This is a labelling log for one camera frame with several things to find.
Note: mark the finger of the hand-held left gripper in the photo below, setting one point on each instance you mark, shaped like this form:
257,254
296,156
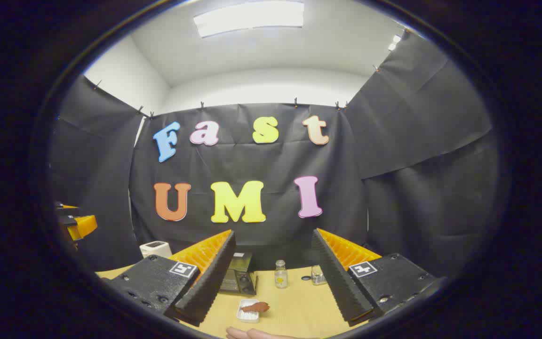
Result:
85,226
66,209

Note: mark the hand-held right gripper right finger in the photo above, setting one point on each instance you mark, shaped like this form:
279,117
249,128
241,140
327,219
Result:
341,287

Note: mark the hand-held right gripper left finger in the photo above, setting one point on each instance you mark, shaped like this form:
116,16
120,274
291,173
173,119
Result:
207,282

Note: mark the black electric oven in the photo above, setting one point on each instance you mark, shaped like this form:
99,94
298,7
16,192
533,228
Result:
243,280

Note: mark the brown piece of meat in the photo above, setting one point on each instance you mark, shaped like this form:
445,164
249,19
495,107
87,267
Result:
257,307

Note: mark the white rectangular plate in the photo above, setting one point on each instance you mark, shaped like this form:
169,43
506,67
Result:
246,316

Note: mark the clear glass bottle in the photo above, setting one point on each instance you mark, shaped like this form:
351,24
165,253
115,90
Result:
281,275

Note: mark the white toaster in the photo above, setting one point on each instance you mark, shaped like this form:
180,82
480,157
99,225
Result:
155,248

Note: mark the small white ceiling device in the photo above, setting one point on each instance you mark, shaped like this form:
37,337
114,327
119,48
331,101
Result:
394,42

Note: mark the rectangular ceiling light panel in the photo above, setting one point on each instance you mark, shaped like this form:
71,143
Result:
250,18

